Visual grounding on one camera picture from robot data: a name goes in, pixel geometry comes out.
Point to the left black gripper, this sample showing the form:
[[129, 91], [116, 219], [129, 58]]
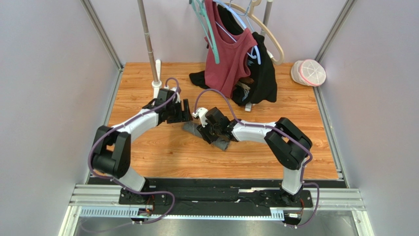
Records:
[[184, 115]]

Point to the grey rack pole left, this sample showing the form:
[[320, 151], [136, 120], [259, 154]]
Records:
[[146, 32]]

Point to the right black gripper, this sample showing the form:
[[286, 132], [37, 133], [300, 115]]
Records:
[[208, 131]]

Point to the grey cloth napkin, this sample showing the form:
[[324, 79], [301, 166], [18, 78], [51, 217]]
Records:
[[191, 128]]

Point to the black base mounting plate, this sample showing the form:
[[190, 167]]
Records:
[[216, 197]]

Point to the grey rack pole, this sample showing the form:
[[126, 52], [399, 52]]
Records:
[[146, 32], [267, 12]]

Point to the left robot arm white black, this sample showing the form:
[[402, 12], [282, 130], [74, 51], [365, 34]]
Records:
[[111, 149]]

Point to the light blue plastic hanger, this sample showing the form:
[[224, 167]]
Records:
[[232, 27]]

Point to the beige wooden hanger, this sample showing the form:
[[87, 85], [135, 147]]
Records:
[[265, 31]]

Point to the grey rack pole right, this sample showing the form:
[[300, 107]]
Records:
[[267, 12]]

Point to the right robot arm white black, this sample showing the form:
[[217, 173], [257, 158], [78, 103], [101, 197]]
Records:
[[289, 144]]

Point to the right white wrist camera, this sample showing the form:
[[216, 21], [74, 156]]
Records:
[[200, 114]]

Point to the white rack base foot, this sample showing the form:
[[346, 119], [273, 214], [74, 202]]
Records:
[[157, 83]]

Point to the black t-shirt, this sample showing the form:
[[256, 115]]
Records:
[[258, 86]]

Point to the white rack foot right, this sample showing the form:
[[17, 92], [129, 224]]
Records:
[[248, 107]]

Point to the maroon tank top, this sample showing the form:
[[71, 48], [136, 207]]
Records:
[[232, 51]]

